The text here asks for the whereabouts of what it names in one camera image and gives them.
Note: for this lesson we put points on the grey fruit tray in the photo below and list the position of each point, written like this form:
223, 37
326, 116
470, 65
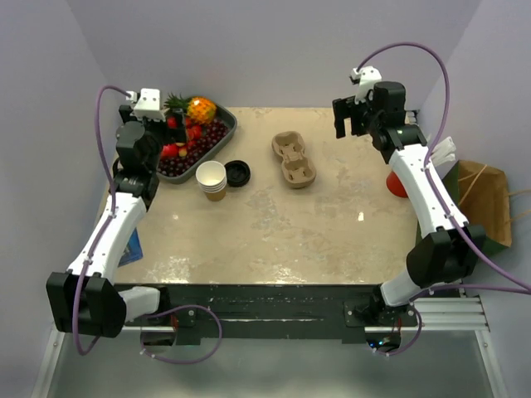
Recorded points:
230, 121

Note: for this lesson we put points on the stack of black lids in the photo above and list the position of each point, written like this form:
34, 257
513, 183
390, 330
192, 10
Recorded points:
238, 173

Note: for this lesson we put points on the stack of paper cups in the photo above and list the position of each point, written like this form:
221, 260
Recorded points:
212, 179

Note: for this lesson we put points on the toy pineapple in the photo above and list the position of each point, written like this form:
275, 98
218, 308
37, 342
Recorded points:
200, 110

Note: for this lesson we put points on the blue card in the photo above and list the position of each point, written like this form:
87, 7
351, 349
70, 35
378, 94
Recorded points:
132, 251

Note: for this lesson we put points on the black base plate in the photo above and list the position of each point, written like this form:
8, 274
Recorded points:
265, 311

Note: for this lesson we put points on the red straw cup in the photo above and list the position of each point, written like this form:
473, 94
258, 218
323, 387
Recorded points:
395, 186

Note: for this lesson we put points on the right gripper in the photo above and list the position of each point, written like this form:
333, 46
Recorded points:
346, 109

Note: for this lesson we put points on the stack of cup carriers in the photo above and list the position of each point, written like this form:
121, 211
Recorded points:
297, 169

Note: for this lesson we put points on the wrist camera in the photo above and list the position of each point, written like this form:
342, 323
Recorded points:
364, 78
146, 104

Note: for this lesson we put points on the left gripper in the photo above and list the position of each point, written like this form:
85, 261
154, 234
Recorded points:
172, 135

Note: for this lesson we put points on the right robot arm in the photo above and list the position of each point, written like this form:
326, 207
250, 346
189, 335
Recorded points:
442, 255

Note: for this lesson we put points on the green paper bag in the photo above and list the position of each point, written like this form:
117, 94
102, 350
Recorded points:
481, 193

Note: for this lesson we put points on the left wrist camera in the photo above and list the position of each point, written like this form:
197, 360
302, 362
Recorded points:
146, 104

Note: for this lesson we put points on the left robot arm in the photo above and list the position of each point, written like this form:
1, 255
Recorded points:
84, 299

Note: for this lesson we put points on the purple grapes bunch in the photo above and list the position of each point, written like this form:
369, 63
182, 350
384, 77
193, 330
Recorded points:
201, 139

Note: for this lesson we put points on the aluminium rail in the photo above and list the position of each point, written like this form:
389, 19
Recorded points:
451, 314

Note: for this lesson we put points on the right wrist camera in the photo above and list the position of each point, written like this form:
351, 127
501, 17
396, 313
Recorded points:
364, 78

